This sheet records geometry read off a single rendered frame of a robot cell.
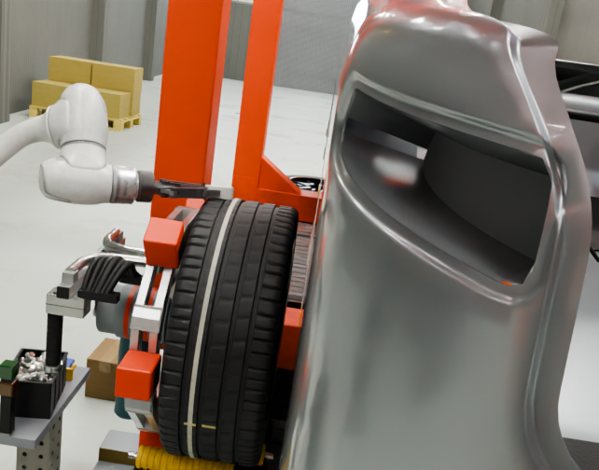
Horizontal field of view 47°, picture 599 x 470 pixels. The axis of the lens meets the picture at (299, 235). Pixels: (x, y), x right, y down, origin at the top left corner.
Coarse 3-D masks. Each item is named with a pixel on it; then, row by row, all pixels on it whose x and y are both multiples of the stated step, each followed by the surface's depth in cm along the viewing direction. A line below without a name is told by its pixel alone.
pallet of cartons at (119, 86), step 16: (64, 64) 960; (80, 64) 958; (96, 64) 954; (112, 64) 970; (48, 80) 958; (64, 80) 965; (80, 80) 964; (96, 80) 960; (112, 80) 959; (128, 80) 958; (32, 96) 934; (48, 96) 930; (112, 96) 921; (128, 96) 950; (32, 112) 936; (112, 112) 926; (128, 112) 961; (112, 128) 933
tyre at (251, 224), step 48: (192, 240) 153; (240, 240) 154; (288, 240) 156; (192, 288) 147; (240, 288) 148; (288, 288) 201; (192, 336) 145; (240, 336) 145; (240, 384) 145; (192, 432) 152; (240, 432) 150
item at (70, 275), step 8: (88, 256) 166; (128, 256) 170; (136, 256) 170; (72, 264) 159; (80, 264) 161; (88, 264) 165; (136, 264) 170; (144, 264) 170; (64, 272) 156; (72, 272) 156; (160, 272) 170; (64, 280) 156; (72, 280) 156
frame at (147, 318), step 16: (176, 208) 178; (192, 208) 180; (192, 224) 172; (144, 272) 154; (144, 288) 152; (160, 288) 152; (144, 304) 151; (160, 304) 150; (144, 320) 149; (160, 320) 150; (160, 336) 153; (128, 400) 154; (144, 416) 170
